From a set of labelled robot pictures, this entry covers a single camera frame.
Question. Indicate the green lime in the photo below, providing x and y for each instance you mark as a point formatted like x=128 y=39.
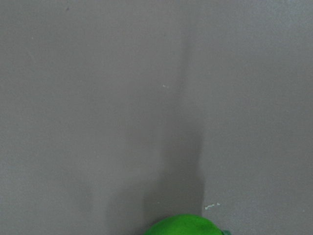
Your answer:
x=184 y=224

